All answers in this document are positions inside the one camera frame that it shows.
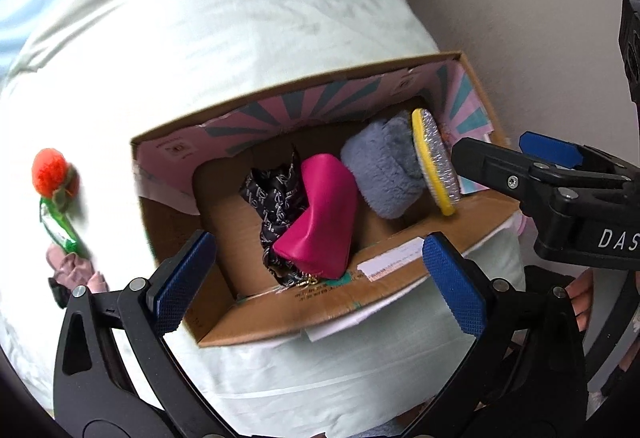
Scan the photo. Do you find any grey fluffy rolled towel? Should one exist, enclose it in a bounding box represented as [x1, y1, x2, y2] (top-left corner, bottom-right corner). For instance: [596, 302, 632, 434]
[341, 111, 426, 220]

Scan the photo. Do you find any green wet wipes pack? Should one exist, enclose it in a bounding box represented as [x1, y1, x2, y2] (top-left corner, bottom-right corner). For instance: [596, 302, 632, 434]
[39, 197, 89, 258]

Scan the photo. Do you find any pale green bed cover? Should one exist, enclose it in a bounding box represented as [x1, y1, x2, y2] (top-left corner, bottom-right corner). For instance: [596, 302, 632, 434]
[0, 0, 528, 438]

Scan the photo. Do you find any magenta leather pouch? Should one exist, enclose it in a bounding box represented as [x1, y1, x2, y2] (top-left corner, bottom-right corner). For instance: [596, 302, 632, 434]
[274, 154, 359, 280]

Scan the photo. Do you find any black hair tie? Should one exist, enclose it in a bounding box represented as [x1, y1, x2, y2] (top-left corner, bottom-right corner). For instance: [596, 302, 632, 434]
[48, 276, 73, 310]

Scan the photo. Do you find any black patterned scarf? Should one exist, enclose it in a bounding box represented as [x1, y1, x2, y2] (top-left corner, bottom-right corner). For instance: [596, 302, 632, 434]
[239, 149, 318, 288]

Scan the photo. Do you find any silver yellow scrub sponge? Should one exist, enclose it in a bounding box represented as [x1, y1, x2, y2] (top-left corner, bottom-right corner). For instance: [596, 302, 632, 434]
[411, 108, 461, 216]

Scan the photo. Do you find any open cardboard box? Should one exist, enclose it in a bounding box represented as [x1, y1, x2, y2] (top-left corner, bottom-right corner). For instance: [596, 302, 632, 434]
[131, 53, 516, 347]

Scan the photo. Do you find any orange fluffy pompom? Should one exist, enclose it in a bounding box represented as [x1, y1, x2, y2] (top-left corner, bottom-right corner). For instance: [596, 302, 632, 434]
[32, 149, 79, 213]

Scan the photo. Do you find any person's right hand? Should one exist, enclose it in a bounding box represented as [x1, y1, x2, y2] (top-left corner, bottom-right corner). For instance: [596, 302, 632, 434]
[566, 269, 593, 332]

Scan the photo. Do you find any pink fabric scrunchie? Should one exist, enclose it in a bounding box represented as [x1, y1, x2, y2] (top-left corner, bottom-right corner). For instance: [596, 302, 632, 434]
[46, 245, 108, 294]

